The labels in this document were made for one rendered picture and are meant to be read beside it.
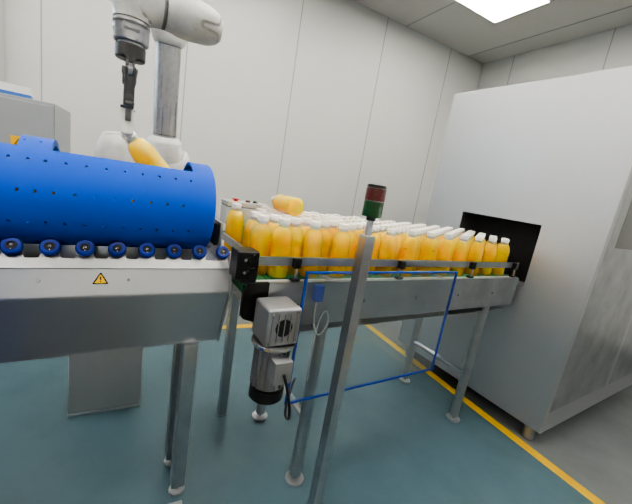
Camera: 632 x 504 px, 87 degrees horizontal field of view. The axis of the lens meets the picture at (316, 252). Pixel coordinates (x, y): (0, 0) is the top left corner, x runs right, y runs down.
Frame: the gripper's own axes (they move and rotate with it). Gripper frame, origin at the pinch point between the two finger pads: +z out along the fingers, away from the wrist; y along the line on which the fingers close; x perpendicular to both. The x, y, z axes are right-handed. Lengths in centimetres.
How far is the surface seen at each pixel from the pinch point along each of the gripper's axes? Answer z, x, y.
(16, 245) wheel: 35.0, -22.8, 10.2
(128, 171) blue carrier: 13.3, 0.5, 10.1
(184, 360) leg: 74, 20, 9
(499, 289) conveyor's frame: 49, 179, 21
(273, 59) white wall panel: -118, 146, -268
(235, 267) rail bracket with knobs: 37, 29, 22
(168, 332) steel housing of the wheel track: 63, 14, 8
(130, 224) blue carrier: 27.4, 1.4, 12.6
